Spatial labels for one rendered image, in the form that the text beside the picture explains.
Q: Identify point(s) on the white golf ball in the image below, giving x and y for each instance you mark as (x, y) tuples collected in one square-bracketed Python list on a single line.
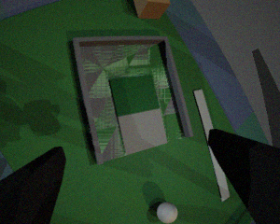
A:
[(167, 212)]

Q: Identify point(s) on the tan cube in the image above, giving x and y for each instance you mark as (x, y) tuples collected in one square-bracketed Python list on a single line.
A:
[(150, 9)]

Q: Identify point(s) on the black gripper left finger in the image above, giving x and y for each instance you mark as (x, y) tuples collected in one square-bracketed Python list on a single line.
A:
[(28, 196)]

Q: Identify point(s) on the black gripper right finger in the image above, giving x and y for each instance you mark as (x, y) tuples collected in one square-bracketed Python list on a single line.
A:
[(254, 171)]

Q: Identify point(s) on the green flat mat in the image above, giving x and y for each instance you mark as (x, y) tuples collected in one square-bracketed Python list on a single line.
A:
[(41, 108)]

